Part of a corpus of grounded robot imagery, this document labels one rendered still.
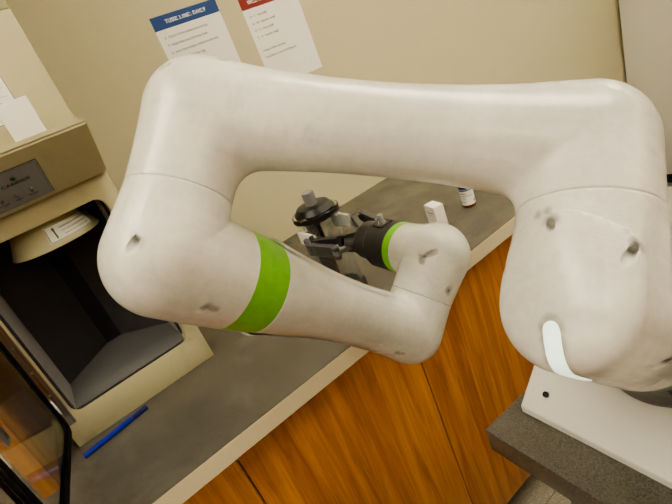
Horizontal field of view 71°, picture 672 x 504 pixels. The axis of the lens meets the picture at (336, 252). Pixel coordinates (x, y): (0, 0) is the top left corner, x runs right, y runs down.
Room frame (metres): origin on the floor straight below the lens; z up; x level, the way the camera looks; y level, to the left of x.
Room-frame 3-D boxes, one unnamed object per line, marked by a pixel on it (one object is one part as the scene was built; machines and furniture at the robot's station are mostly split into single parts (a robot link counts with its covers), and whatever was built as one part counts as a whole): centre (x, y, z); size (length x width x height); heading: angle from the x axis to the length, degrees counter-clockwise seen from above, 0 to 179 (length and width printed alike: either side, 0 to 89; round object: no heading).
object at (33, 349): (1.00, 0.55, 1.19); 0.26 x 0.24 x 0.35; 117
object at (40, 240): (0.99, 0.53, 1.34); 0.18 x 0.18 x 0.05
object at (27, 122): (0.87, 0.40, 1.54); 0.05 x 0.05 x 0.06; 22
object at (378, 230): (0.78, -0.10, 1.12); 0.09 x 0.06 x 0.12; 117
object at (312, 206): (0.99, 0.01, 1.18); 0.09 x 0.09 x 0.07
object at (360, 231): (0.85, -0.06, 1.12); 0.09 x 0.08 x 0.07; 27
